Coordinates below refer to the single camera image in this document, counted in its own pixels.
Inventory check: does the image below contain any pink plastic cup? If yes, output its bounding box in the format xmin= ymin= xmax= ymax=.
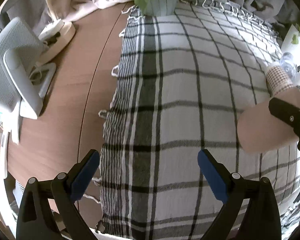
xmin=237 ymin=100 xmax=299 ymax=154

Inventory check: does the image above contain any black white plaid cloth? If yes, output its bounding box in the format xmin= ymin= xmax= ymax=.
xmin=100 ymin=0 xmax=300 ymax=239

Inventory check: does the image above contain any white plant pot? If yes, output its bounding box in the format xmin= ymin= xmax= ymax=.
xmin=281 ymin=25 xmax=300 ymax=67

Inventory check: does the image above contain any wooden base desk lamp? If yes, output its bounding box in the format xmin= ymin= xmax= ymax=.
xmin=37 ymin=0 xmax=76 ymax=66

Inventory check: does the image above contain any white portable projector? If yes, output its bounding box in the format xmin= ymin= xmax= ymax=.
xmin=0 ymin=17 xmax=56 ymax=119

